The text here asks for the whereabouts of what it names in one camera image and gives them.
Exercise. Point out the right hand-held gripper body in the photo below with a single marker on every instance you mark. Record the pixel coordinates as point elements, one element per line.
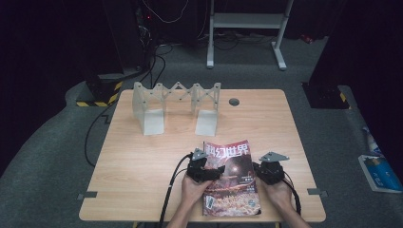
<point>272,169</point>

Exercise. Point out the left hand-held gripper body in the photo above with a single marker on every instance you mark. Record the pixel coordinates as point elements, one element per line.
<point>197,166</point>

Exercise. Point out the glossy red cover magazine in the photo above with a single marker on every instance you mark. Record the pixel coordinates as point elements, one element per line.
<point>237,164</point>

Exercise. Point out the person's left hand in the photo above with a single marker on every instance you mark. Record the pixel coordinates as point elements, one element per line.
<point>194,190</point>

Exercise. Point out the person's right hand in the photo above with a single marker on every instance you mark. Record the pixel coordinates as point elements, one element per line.
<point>278,194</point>

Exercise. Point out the grey tape tab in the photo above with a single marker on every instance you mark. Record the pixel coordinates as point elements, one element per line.
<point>87,195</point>
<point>316,192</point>

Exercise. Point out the translucent expandable book rack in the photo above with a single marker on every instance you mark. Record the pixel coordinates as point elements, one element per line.
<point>152,122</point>

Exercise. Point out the grey round table grommet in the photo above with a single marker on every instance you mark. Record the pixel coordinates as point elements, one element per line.
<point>234,102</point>

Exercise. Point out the black base with yellow stripes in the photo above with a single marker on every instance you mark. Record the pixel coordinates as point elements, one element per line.
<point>326,96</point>
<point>101,91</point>

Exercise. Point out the white and blue bottle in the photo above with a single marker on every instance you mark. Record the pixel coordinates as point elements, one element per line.
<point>371,142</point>

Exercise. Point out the blue and white box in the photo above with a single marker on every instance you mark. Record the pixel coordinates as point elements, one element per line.
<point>381,174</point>

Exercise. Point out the small red object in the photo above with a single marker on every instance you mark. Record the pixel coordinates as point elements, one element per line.
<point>306,38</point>

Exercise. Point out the white metal stand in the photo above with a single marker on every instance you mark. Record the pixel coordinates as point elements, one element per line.
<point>247,20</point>

